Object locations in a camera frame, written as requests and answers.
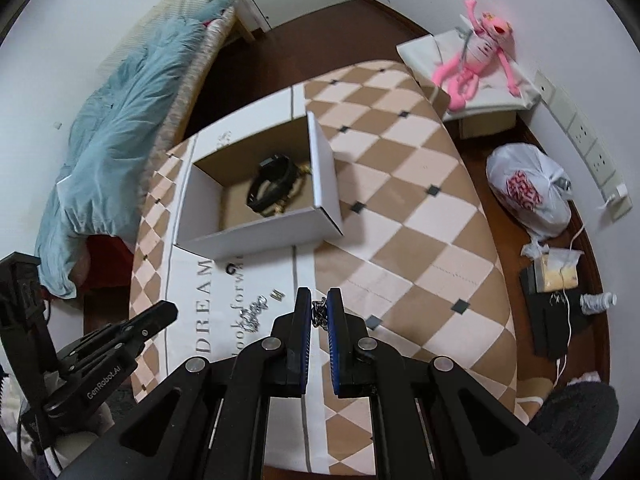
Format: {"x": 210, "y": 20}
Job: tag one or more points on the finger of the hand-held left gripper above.
{"x": 150, "y": 317}

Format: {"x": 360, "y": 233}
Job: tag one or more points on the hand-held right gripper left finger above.
{"x": 302, "y": 345}

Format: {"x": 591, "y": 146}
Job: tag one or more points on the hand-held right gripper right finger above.
{"x": 336, "y": 347}

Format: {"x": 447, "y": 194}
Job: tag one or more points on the white cardboard box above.
{"x": 325, "y": 185}

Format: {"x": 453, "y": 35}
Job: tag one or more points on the gold jewelry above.
{"x": 302, "y": 168}

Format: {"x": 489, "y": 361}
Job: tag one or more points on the small gold earring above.
{"x": 276, "y": 295}

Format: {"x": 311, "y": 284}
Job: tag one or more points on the red cloth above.
{"x": 107, "y": 260}

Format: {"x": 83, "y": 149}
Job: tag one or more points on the checkered tablecloth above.
{"x": 400, "y": 210}

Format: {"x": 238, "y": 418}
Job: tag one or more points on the blue blanket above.
{"x": 125, "y": 125}

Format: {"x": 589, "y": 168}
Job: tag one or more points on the black flat box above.
{"x": 547, "y": 330}

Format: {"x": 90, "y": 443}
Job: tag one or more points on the yellow tissue packet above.
{"x": 555, "y": 272}

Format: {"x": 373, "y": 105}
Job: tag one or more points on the white plastic bag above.
{"x": 545, "y": 210}

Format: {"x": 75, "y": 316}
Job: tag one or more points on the woven bed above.
{"x": 200, "y": 70}

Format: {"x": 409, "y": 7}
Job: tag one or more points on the white bottle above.
{"x": 597, "y": 303}

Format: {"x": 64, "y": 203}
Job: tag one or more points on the pink plush toy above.
{"x": 480, "y": 45}

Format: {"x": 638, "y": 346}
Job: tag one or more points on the white wall socket row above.
{"x": 582, "y": 130}

